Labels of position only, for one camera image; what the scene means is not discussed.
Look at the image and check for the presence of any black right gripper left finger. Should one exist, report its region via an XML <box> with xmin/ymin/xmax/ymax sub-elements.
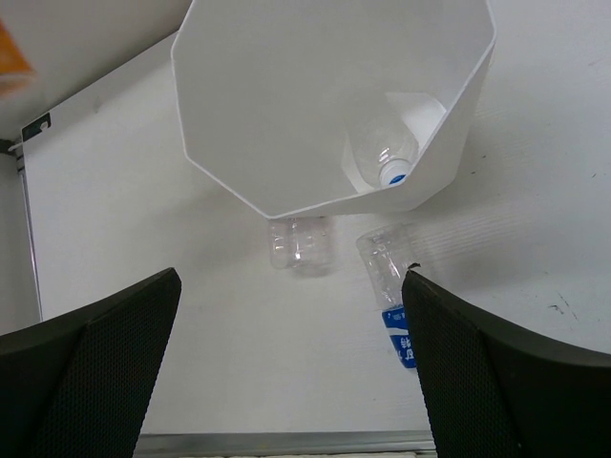
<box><xmin>1</xmin><ymin>268</ymin><xmax>181</xmax><ymax>457</ymax></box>

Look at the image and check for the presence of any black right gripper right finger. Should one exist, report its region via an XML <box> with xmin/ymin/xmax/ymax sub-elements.
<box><xmin>402</xmin><ymin>270</ymin><xmax>610</xmax><ymax>457</ymax></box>

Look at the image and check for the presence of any clear unlabelled plastic bottle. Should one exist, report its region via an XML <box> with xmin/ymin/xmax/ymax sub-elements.
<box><xmin>348</xmin><ymin>114</ymin><xmax>419</xmax><ymax>188</ymax></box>

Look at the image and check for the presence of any orange juice bottle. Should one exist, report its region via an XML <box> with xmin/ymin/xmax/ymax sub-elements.
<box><xmin>0</xmin><ymin>22</ymin><xmax>37</xmax><ymax>97</ymax></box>

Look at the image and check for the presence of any white octagonal plastic bin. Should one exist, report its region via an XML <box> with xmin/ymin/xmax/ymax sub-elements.
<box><xmin>171</xmin><ymin>1</ymin><xmax>496</xmax><ymax>219</ymax></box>

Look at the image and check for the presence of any clear bottle blue label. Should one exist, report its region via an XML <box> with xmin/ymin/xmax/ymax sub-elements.
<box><xmin>356</xmin><ymin>223</ymin><xmax>419</xmax><ymax>370</ymax></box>

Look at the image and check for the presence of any clear bottle red-blue label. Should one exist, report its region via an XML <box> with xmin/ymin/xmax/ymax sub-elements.
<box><xmin>268</xmin><ymin>217</ymin><xmax>335</xmax><ymax>278</ymax></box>

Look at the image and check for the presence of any aluminium front frame rail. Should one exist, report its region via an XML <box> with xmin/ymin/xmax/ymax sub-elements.
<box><xmin>134</xmin><ymin>430</ymin><xmax>435</xmax><ymax>457</ymax></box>

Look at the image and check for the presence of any aluminium frame rail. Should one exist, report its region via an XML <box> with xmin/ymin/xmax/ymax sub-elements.
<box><xmin>134</xmin><ymin>430</ymin><xmax>435</xmax><ymax>457</ymax></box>
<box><xmin>1</xmin><ymin>139</ymin><xmax>42</xmax><ymax>333</ymax></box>

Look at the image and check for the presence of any aluminium left frame rail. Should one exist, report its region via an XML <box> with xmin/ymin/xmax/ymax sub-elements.
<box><xmin>1</xmin><ymin>139</ymin><xmax>42</xmax><ymax>333</ymax></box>

